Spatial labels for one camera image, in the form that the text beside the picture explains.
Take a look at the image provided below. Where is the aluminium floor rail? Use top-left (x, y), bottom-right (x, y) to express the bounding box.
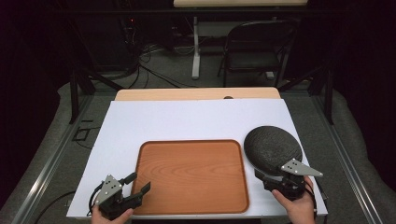
top-left (311, 94), bottom-right (385, 224)
top-left (10, 94), bottom-right (94, 224)

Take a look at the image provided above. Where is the black floor cables bundle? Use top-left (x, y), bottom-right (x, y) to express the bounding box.
top-left (102, 43), bottom-right (200, 91)

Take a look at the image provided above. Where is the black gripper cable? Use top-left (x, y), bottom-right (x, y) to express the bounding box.
top-left (305, 179), bottom-right (319, 220)
top-left (86, 182), bottom-right (105, 217)

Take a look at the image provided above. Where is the person's right hand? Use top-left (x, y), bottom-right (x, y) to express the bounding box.
top-left (271, 175), bottom-right (318, 224)

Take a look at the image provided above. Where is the black floor cable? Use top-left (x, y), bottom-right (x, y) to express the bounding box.
top-left (33, 189), bottom-right (78, 224)

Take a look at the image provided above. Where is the dark computer tower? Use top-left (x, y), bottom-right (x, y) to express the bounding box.
top-left (116, 13), bottom-right (143, 68)

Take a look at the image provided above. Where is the black metal frame stand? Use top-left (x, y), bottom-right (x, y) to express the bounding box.
top-left (68, 65), bottom-right (126, 125)
top-left (277, 64), bottom-right (336, 126)

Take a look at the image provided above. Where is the dark round textured plate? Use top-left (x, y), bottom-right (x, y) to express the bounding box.
top-left (243, 125), bottom-right (304, 178)

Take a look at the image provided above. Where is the person's left hand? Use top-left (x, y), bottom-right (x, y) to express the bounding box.
top-left (91, 204), bottom-right (134, 224)

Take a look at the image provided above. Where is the beige desk top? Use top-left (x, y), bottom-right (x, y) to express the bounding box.
top-left (172, 0), bottom-right (309, 8)

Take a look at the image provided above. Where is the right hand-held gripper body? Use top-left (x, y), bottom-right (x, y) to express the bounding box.
top-left (262, 158), bottom-right (324, 202)

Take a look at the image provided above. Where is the light wooden table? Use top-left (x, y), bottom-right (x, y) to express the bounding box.
top-left (114, 87), bottom-right (282, 102)

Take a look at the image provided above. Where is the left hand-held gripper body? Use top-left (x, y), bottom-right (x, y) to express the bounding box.
top-left (93, 174), bottom-right (145, 220)

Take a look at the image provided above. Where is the white board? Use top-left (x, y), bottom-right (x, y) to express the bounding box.
top-left (65, 98), bottom-right (329, 219)

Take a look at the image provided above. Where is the black folding chair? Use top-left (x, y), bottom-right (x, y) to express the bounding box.
top-left (217, 18), bottom-right (301, 89)

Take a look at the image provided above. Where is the white desk leg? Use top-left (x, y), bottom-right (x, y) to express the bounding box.
top-left (191, 16), bottom-right (202, 80)

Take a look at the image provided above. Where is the brown wooden tray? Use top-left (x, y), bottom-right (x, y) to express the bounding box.
top-left (131, 138), bottom-right (250, 217)

